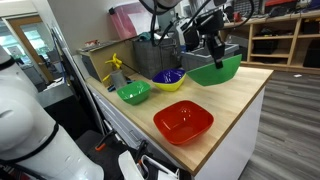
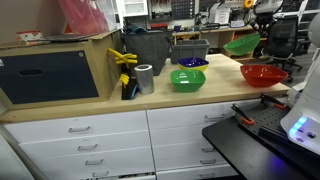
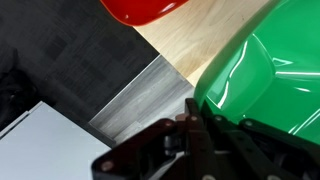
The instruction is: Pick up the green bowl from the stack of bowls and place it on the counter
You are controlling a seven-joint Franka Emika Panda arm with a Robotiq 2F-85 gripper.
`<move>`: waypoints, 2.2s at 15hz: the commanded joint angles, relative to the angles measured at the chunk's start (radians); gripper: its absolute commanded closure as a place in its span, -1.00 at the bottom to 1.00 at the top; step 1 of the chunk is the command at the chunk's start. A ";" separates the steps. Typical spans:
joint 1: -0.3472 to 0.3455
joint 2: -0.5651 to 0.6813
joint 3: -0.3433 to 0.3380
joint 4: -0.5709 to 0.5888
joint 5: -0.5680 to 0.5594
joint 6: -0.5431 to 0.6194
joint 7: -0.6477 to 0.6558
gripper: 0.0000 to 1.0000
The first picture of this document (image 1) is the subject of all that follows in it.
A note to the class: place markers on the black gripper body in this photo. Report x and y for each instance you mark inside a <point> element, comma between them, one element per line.
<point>210,23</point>

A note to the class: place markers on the black office chair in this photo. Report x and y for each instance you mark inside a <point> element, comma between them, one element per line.
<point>190,41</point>

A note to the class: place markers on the red plastic bowl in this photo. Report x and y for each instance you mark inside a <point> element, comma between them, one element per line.
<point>183,122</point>

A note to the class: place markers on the dark grey fabric basket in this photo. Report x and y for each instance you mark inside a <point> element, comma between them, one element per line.
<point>155,58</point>

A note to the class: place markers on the teal cloth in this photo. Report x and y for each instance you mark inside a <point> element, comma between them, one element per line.
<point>146,36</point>

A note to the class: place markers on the wooden shelving desk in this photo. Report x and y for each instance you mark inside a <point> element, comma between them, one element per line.
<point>290,46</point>

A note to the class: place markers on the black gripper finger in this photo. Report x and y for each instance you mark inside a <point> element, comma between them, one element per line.
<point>217,53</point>

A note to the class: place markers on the small yellow clamp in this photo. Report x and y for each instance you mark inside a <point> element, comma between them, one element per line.
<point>106,78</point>

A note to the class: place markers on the cardboard box with dark panel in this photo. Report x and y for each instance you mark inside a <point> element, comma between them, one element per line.
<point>100,61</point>

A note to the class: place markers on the black slanted stand pole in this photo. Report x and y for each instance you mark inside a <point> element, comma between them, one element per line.
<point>78,83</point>

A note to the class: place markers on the yellow plastic bowl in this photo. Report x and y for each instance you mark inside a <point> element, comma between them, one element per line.
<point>170,86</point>

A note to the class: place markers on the grey plastic bin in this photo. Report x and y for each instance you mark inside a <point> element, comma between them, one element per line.
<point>196,60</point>

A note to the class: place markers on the white drawer cabinet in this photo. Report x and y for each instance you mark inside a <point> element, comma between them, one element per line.
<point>230,150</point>

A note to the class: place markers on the black orange bar clamp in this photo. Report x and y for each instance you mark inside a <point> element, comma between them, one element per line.
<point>104,141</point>
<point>141,153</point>

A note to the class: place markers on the red white small box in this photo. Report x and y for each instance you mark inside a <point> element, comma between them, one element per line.
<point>91,43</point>

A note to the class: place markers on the blue plastic bowl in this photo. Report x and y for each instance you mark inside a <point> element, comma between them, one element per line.
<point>169,76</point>

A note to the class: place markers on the large yellow clamp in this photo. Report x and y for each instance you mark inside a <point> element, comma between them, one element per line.
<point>115,62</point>

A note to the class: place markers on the green plastic bowl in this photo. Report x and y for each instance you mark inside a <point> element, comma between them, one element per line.
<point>213,75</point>
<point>134,92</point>

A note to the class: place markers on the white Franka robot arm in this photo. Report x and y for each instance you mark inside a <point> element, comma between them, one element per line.
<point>20,126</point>

